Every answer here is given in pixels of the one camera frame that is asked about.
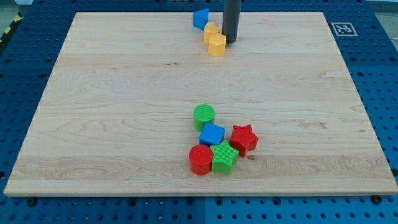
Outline green circle block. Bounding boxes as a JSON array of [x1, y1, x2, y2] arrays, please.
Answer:
[[193, 104, 215, 131]]

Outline red circle block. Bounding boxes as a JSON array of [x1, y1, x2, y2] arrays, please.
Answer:
[[188, 144, 213, 175]]

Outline yellow hexagon block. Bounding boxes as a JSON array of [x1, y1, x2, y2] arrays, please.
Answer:
[[208, 33, 226, 57]]

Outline blue cube block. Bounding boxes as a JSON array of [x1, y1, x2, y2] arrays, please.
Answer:
[[199, 123, 225, 146]]

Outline red star block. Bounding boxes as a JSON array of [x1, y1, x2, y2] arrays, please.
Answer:
[[229, 124, 259, 157]]

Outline green star block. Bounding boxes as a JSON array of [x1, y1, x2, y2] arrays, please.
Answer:
[[210, 140, 239, 175]]

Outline light wooden board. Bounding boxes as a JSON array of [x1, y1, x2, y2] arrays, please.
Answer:
[[4, 12, 397, 197]]

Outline yellow heart block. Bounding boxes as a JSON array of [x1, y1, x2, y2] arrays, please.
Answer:
[[203, 22, 220, 44]]

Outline blue triangle block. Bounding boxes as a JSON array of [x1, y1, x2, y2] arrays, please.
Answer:
[[193, 9, 209, 30]]

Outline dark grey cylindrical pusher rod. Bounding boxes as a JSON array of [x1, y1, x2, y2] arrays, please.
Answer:
[[221, 0, 241, 44]]

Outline white fiducial marker tag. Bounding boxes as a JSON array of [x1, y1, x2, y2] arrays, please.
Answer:
[[331, 22, 357, 37]]

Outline yellow black hazard tape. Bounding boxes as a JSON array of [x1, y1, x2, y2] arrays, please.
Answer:
[[1, 11, 24, 44]]

